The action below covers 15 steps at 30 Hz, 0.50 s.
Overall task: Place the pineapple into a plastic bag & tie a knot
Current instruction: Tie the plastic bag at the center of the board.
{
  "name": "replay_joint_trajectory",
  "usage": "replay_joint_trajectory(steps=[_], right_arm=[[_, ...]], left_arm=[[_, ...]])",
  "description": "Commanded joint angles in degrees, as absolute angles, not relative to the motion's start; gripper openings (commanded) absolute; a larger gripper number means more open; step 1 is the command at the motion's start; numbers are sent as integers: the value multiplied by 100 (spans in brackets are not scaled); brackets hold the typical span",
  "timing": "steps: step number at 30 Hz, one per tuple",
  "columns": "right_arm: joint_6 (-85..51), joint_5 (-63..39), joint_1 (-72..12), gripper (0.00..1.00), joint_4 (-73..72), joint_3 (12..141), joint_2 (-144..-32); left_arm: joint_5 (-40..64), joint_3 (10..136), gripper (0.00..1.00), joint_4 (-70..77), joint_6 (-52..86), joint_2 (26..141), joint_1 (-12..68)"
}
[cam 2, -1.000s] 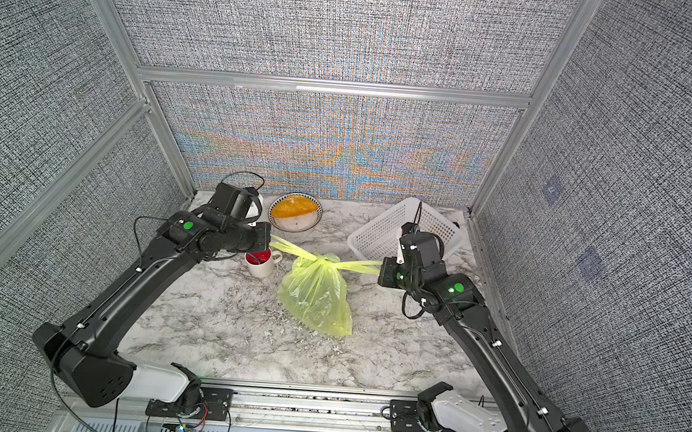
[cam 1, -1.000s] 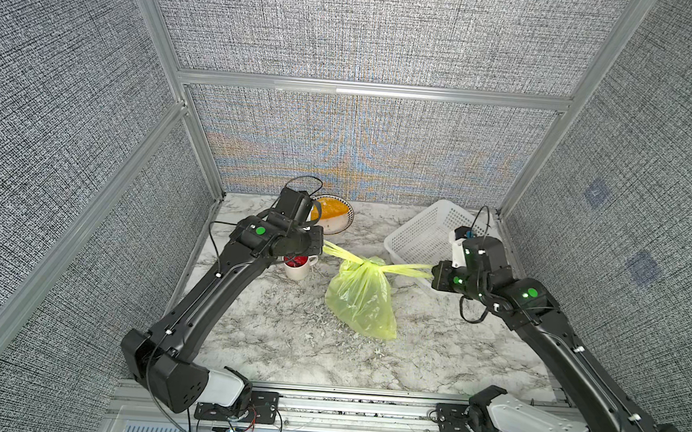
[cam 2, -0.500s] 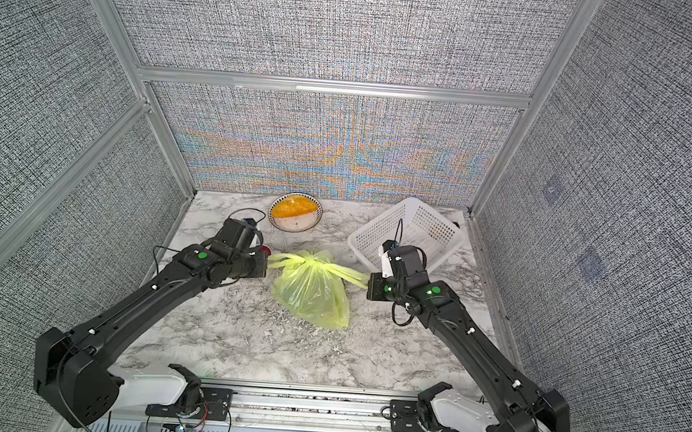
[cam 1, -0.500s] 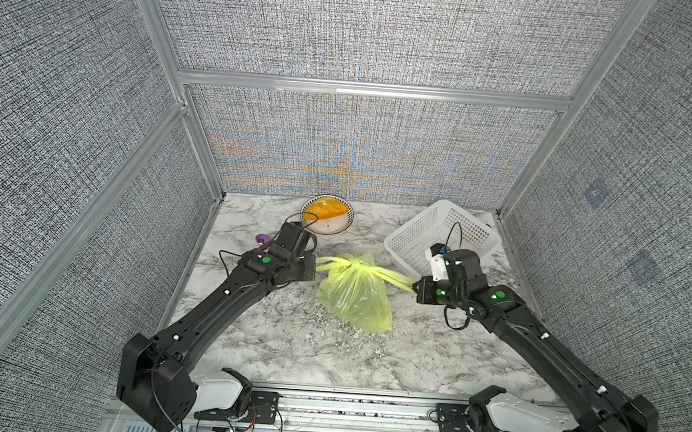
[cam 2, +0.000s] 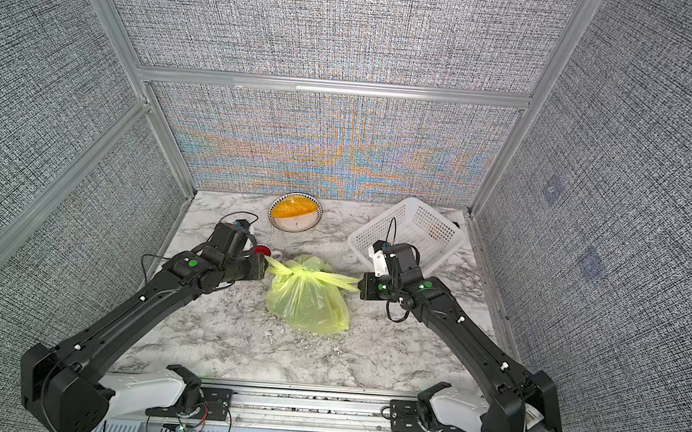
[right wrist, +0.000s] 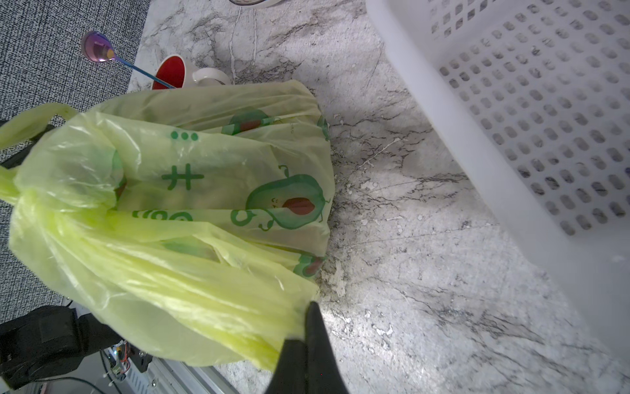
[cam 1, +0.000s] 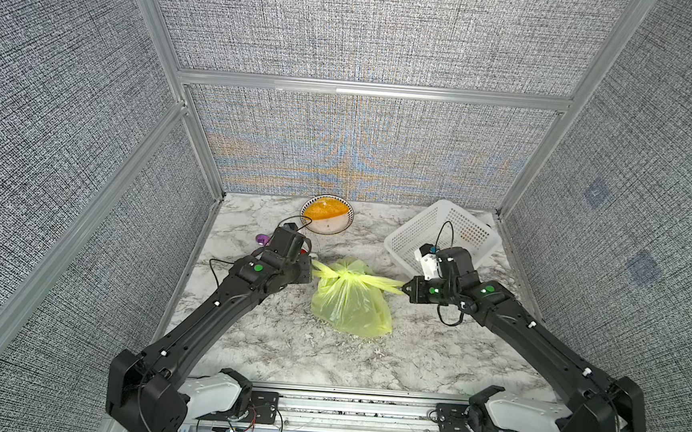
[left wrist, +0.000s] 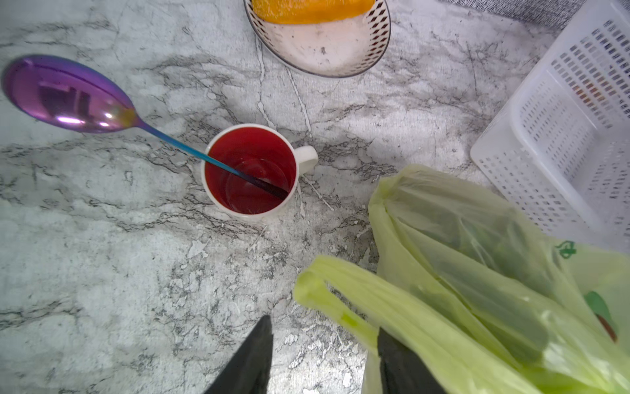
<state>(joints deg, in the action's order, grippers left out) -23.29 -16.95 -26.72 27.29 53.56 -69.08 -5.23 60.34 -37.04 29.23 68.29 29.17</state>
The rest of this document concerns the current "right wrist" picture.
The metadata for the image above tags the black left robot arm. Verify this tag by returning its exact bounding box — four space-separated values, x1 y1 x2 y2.
1 305 122 390

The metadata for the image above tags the white mug with red liquid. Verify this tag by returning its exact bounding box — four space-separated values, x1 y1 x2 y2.
156 55 231 89

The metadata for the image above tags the yellow-green plastic bag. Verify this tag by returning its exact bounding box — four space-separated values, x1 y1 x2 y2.
1 80 336 370

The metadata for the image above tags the patterned bowl with orange food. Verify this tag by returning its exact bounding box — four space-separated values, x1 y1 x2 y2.
230 0 283 8

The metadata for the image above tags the white plastic basket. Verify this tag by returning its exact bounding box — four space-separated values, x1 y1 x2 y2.
367 1 629 360

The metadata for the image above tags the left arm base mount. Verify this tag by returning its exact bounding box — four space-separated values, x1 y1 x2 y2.
100 341 153 383

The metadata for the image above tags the purple spoon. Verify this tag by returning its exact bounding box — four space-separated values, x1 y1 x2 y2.
80 31 175 89

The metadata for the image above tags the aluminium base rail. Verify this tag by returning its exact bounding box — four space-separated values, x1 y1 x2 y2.
19 355 237 394

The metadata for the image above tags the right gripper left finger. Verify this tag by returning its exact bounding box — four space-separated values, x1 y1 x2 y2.
265 339 308 394

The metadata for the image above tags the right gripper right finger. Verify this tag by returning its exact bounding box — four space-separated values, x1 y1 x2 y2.
305 302 349 394

